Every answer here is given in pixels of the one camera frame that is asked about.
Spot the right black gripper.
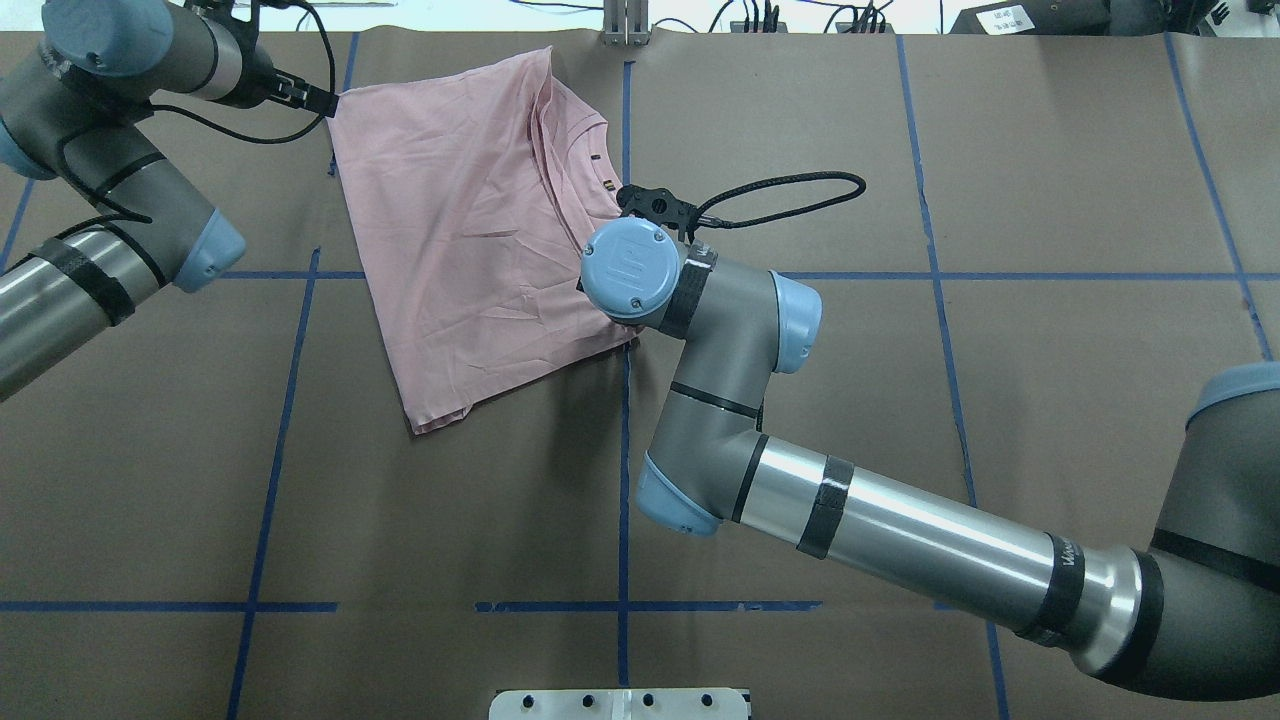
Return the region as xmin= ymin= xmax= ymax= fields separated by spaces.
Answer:
xmin=614 ymin=184 xmax=717 ymax=243

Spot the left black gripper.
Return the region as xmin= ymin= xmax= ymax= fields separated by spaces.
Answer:
xmin=189 ymin=1 xmax=340 ymax=119

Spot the pink Snoopy t-shirt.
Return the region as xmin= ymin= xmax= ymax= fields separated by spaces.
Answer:
xmin=329 ymin=47 xmax=637 ymax=436

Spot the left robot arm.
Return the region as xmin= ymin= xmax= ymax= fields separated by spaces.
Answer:
xmin=1 ymin=1 xmax=339 ymax=398

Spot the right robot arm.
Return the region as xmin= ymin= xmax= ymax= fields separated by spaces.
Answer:
xmin=579 ymin=184 xmax=1277 ymax=702

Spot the black device with label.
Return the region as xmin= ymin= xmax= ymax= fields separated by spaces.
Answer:
xmin=945 ymin=1 xmax=1170 ymax=37

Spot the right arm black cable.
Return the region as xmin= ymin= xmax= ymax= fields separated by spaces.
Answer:
xmin=690 ymin=170 xmax=869 ymax=231

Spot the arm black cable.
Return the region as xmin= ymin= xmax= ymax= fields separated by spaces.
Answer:
xmin=690 ymin=170 xmax=869 ymax=231
xmin=56 ymin=0 xmax=337 ymax=223

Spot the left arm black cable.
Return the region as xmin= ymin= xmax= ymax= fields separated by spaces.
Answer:
xmin=56 ymin=0 xmax=337 ymax=223

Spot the aluminium frame post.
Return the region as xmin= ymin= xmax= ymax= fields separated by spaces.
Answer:
xmin=600 ymin=0 xmax=652 ymax=47

